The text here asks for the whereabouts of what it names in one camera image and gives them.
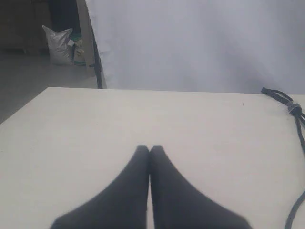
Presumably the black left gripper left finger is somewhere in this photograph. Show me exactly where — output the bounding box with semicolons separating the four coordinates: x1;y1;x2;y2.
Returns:
51;145;149;229

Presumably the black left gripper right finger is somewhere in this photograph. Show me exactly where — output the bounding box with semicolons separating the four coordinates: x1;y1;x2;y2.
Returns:
150;146;251;229

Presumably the black knotted cord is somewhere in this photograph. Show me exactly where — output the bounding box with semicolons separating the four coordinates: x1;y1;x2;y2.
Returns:
261;87;305;229

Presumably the black backdrop stand pole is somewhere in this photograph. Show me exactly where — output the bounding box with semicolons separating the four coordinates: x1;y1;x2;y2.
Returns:
93;35;102;89

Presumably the clear tape on knot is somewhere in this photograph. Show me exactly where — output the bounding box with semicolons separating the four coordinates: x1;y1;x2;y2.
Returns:
286;101;303;116

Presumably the green white bag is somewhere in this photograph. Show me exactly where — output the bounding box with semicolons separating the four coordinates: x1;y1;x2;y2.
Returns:
68;34;86;65

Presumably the silver sack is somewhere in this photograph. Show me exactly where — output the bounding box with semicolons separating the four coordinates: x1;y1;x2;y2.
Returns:
42;25;73;65

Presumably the wooden cabinet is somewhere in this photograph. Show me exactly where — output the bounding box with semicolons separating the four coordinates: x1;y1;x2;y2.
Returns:
0;0;52;55

